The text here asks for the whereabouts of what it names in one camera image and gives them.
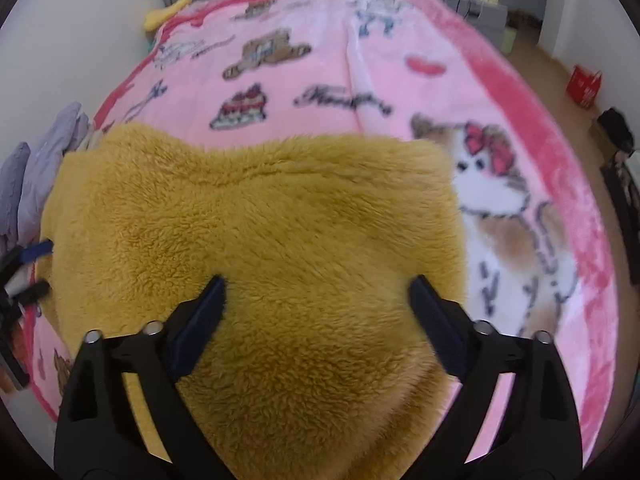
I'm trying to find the lilac cloth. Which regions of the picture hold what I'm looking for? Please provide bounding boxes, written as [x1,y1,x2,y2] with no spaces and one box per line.
[0,101,92,256]

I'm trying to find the red shopping bag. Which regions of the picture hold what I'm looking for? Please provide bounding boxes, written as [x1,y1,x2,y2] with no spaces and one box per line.
[566,64,603,109]

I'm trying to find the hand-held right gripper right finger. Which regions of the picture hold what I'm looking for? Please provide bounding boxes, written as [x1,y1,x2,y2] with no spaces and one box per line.
[407,275,584,480]

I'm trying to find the yellow plush toy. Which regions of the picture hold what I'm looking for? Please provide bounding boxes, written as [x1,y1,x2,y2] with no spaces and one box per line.
[143,0,193,32]

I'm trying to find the pink printed blanket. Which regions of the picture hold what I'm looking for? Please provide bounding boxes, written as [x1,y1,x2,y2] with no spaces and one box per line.
[15,0,618,466]

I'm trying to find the cluttered grey nightstand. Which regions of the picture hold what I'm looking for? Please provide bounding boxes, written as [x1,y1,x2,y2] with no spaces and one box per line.
[422,0,510,43]

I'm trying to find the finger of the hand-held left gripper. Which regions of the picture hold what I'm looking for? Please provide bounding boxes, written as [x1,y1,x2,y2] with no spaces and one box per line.
[0,239,54,281]
[2,280,52,306]

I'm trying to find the yellow fleece garment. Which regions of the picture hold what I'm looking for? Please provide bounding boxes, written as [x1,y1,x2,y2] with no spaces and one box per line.
[39,122,468,480]

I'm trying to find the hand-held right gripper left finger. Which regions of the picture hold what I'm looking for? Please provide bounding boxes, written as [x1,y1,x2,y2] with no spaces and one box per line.
[54,275,236,480]

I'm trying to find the black bag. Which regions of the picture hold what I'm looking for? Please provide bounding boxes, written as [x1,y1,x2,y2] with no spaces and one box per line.
[597,107,637,153]

